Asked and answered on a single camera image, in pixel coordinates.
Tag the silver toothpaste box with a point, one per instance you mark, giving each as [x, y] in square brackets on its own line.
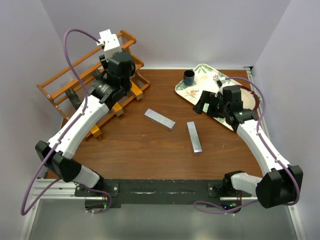
[195, 141]
[160, 119]
[105, 33]

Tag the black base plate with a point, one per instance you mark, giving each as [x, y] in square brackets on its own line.
[170, 192]

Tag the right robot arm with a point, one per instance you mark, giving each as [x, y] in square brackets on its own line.
[281, 182]

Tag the floral serving tray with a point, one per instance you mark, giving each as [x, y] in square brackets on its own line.
[204, 80]

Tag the gold honeycomb toothpaste box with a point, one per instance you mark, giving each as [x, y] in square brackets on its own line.
[117, 109]

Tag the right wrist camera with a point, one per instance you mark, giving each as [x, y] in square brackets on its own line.
[220, 81]

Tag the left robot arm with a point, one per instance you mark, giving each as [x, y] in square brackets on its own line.
[57, 153]

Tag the dark blue mug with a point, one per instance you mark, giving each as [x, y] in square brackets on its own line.
[188, 77]

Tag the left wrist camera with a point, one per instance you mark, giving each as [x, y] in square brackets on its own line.
[110, 45]

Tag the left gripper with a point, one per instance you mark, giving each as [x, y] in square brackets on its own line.
[104, 62]

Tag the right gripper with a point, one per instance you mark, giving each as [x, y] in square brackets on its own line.
[205, 98]

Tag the orange wooden shelf rack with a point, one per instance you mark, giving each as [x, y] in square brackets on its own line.
[54, 88]

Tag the red rimmed beige plate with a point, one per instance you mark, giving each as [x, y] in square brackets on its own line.
[249, 98]

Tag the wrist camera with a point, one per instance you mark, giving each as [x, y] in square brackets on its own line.
[220, 81]
[110, 45]

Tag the black toothpaste box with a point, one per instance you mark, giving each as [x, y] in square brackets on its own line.
[73, 98]
[96, 74]

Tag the white orange R.O toothpaste box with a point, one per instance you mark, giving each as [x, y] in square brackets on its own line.
[136, 91]

